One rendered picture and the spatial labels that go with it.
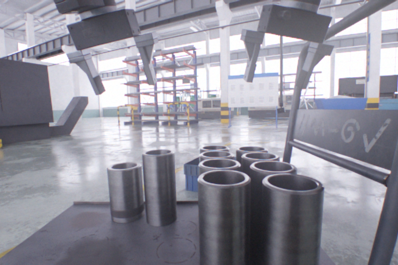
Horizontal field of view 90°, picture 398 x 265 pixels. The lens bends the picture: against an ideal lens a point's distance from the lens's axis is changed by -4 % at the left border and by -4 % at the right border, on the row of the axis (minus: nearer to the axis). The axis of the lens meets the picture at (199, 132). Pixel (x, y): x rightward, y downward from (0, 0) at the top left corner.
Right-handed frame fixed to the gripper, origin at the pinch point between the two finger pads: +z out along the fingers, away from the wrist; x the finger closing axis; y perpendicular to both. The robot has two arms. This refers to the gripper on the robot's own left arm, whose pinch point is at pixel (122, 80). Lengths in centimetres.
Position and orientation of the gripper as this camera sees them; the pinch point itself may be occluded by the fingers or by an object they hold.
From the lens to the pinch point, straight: 51.2
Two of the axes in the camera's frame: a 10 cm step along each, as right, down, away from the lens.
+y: 1.0, -5.0, 8.6
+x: -9.8, 1.2, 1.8
